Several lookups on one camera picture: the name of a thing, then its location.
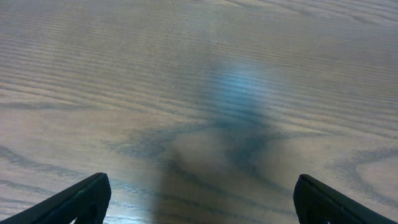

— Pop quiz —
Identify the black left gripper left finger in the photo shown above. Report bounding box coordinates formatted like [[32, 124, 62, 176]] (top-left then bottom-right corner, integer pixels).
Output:
[[1, 172, 111, 224]]

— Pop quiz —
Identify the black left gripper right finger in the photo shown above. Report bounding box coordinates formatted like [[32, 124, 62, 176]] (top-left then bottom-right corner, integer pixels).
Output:
[[293, 174, 397, 224]]

